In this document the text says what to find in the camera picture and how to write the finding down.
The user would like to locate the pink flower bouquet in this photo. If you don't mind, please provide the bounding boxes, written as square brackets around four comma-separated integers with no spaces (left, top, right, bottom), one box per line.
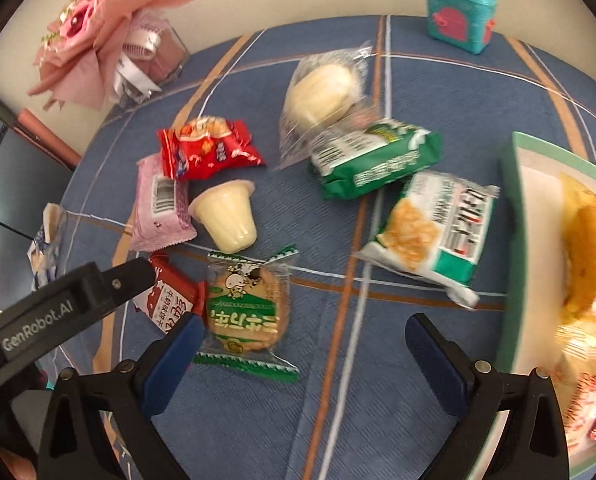
[26,0,204,111]

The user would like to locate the teal toy box pink hearts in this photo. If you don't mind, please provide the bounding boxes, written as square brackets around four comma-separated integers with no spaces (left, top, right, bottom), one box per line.
[423,0,497,56]

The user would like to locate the red white milk packet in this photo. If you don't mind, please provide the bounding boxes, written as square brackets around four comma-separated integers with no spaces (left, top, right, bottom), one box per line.
[132,252,208,336]

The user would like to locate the white packet with red print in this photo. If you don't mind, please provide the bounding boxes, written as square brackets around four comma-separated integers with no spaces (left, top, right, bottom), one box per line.
[548,327,596,448]

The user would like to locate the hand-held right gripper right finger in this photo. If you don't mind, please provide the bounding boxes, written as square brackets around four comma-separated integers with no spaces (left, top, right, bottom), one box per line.
[404,312,571,480]

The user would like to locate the dark screen panel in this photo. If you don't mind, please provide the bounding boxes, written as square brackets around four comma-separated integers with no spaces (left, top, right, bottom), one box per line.
[0,122,76,311]

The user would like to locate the pink snack packet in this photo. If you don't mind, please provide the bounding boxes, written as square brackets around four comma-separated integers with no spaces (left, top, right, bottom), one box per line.
[128,153,198,253]

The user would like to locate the white green cracker packet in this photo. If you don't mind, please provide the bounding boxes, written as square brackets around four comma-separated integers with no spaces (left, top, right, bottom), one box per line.
[354,170,501,310]

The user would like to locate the crumpled blue white paper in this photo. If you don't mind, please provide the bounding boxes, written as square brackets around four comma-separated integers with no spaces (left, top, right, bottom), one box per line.
[26,203,69,288]

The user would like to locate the cream jelly cup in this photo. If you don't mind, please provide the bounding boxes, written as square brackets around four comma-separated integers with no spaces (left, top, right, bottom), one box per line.
[188,181,258,254]

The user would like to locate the clear-wrapped cream bun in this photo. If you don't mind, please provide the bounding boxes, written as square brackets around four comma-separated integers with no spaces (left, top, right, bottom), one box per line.
[273,42,379,171]

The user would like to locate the red candy packet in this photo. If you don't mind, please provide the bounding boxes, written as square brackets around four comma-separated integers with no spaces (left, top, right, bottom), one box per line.
[157,116,267,182]

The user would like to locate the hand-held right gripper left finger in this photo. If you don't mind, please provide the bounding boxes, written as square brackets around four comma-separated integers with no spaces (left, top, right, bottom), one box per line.
[37,312,206,480]

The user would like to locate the blue plaid tablecloth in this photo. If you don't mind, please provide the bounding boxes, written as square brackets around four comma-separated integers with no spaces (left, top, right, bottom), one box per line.
[53,14,596,480]

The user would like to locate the dark green snack packet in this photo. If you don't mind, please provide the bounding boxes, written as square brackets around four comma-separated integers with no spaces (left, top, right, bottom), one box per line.
[308,119,443,201]

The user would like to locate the yellow cake packet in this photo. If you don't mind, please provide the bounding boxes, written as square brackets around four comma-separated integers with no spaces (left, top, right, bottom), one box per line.
[558,172,596,331]

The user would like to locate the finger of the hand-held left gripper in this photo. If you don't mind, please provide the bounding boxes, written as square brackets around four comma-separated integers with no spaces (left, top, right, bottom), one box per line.
[97,256,158,311]

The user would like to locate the clear square vase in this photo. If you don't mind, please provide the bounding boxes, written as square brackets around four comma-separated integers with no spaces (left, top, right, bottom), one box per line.
[113,12,189,106]

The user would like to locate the teal-rimmed white box tray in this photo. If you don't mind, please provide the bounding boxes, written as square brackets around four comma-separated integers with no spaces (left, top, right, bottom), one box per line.
[498,131,596,480]

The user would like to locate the cookie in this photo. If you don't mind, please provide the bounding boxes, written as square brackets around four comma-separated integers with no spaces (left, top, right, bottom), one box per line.
[193,244,300,385]

